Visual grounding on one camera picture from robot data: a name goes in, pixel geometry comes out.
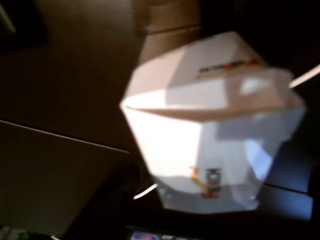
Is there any white servo box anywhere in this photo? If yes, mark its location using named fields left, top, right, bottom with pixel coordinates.
left=119, top=30, right=309, bottom=215

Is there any dark screen with icons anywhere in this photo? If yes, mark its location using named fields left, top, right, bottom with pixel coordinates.
left=125, top=224, right=253, bottom=240

